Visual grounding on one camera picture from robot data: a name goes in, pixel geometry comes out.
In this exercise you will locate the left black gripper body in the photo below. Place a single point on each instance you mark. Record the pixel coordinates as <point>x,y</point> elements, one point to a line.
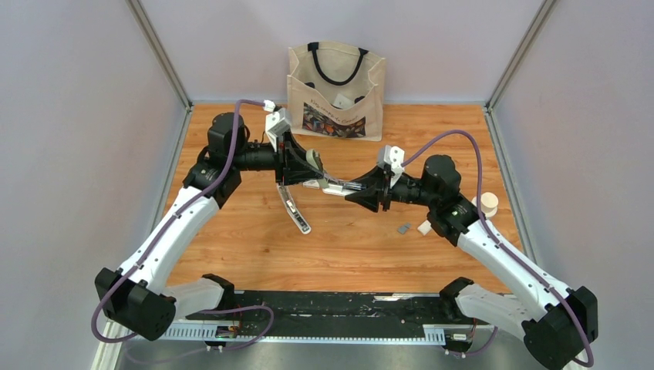
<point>280,161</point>

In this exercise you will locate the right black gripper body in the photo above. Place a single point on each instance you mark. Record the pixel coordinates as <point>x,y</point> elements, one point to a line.
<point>406,190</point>

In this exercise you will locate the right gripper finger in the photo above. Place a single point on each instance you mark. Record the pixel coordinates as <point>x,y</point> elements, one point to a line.
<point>372,198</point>
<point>374,178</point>

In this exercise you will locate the grey stapler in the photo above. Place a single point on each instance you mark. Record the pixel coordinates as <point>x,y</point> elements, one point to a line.
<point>329,184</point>

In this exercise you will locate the white stapler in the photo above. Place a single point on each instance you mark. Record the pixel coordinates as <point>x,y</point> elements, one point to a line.
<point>292,210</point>

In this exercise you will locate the grey staple strip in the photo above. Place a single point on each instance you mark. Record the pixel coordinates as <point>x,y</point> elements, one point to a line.
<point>404,228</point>

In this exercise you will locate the staples tray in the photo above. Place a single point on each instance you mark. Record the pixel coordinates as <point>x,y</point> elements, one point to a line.
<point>424,228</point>

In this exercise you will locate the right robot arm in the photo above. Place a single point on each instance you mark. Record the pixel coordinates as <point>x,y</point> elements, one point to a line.
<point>500,255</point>

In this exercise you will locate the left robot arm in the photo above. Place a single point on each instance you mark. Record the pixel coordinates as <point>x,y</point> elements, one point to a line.
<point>184,230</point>

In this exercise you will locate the beige canvas tote bag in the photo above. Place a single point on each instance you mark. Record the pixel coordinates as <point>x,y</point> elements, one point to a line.
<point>336,90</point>

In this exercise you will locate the white plastic bottle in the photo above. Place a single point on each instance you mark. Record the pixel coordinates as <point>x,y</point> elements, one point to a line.
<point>488,204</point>

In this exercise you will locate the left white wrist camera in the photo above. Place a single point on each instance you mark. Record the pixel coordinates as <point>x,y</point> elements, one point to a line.
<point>277,124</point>

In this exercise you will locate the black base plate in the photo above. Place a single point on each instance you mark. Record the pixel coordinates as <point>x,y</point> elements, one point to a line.
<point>319,314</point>

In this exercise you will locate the aluminium frame rail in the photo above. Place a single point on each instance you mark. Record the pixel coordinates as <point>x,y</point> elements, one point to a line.
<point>222,334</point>

